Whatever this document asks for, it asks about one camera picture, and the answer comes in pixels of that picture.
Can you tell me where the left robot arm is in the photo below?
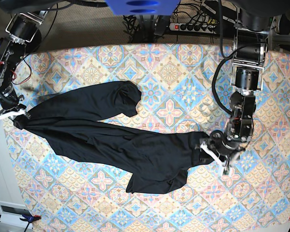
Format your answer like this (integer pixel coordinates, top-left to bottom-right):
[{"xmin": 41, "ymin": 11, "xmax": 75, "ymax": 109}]
[{"xmin": 198, "ymin": 0, "xmax": 290, "ymax": 175}]

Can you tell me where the white power strip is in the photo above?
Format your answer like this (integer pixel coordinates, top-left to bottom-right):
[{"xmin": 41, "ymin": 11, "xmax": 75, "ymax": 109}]
[{"xmin": 169, "ymin": 23, "xmax": 215, "ymax": 33}]

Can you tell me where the white floor box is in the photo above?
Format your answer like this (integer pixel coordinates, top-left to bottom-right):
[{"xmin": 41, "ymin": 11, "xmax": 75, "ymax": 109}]
[{"xmin": 0, "ymin": 201, "xmax": 30, "ymax": 229}]

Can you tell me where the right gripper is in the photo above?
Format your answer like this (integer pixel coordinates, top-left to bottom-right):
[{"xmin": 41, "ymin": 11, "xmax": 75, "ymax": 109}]
[{"xmin": 0, "ymin": 90, "xmax": 29, "ymax": 121}]

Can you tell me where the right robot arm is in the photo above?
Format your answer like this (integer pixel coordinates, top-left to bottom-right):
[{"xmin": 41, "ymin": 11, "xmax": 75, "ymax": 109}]
[{"xmin": 0, "ymin": 0, "xmax": 58, "ymax": 120}]

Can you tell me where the black t-shirt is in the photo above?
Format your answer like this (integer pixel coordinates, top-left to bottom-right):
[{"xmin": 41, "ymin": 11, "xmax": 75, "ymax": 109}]
[{"xmin": 14, "ymin": 81, "xmax": 213, "ymax": 194}]

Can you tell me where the orange black clamp lower left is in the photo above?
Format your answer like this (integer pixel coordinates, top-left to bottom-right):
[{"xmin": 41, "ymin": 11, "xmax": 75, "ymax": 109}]
[{"xmin": 0, "ymin": 214, "xmax": 41, "ymax": 223}]

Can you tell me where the patterned tablecloth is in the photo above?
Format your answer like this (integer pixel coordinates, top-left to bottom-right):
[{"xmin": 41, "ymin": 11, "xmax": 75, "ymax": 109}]
[{"xmin": 3, "ymin": 44, "xmax": 290, "ymax": 232}]

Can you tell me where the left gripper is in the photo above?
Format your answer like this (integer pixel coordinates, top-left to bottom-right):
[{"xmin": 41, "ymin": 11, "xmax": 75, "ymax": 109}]
[{"xmin": 195, "ymin": 130, "xmax": 251, "ymax": 175}]

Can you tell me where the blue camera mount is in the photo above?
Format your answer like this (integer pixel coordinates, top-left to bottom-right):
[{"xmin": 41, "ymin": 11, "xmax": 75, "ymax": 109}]
[{"xmin": 105, "ymin": 0, "xmax": 180, "ymax": 15}]

